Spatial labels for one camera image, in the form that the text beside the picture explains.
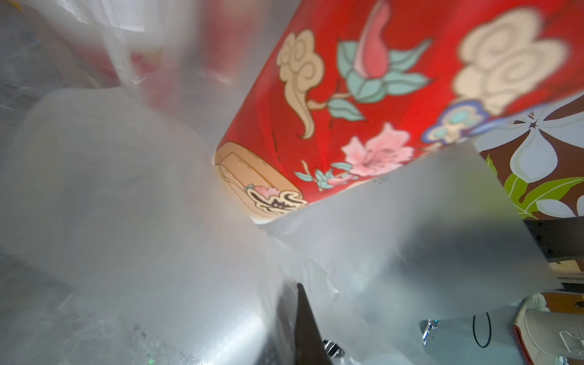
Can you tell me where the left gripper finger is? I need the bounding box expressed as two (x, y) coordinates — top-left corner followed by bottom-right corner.
(294, 283), (332, 365)

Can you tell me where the clear plastic carrier bag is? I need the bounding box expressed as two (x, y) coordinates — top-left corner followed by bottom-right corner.
(21, 1), (297, 144)

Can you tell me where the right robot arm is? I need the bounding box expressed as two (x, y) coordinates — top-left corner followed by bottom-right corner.
(513, 217), (583, 364)

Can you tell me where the black lid red cup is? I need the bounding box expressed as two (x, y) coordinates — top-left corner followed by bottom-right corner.
(214, 1), (583, 224)

